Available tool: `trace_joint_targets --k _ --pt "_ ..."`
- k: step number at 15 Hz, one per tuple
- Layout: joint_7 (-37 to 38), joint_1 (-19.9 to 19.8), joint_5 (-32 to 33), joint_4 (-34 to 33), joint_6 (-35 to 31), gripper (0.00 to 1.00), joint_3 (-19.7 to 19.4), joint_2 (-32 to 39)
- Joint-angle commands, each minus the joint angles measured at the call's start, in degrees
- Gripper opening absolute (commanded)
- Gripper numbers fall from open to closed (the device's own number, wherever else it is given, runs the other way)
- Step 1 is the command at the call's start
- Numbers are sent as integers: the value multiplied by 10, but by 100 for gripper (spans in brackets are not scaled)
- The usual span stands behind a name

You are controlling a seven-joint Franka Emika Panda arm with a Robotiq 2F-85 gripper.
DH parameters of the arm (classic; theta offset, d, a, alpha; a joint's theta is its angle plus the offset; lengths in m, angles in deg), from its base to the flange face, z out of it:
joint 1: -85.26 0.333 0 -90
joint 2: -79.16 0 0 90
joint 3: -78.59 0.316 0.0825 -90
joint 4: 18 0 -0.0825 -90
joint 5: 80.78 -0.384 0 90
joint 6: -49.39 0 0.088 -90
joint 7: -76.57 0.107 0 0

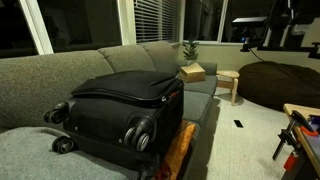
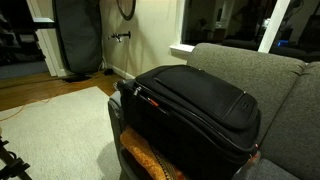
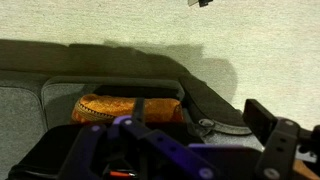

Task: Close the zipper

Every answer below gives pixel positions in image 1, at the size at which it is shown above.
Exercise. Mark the black wheeled suitcase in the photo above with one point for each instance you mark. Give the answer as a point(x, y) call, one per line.
point(128, 118)

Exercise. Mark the tan cardboard box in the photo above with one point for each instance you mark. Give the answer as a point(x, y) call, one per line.
point(192, 73)

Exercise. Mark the small green potted plant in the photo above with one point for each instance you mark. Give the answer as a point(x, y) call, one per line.
point(190, 50)

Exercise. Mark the orange patterned blanket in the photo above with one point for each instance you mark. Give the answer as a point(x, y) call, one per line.
point(176, 153)

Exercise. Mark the light wooden stool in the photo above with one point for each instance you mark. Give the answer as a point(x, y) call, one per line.
point(232, 84)

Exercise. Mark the white window blinds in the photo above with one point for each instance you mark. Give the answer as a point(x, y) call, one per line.
point(156, 20)

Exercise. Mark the black phone on floor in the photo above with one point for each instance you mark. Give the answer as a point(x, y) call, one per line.
point(238, 123)

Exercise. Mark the dark brown bean bag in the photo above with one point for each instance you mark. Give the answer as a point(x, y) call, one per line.
point(272, 85)

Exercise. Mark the grey fabric sofa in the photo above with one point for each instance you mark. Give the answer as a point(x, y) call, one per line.
point(31, 85)

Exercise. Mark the wooden table with clamps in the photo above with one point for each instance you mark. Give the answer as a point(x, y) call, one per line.
point(302, 133)

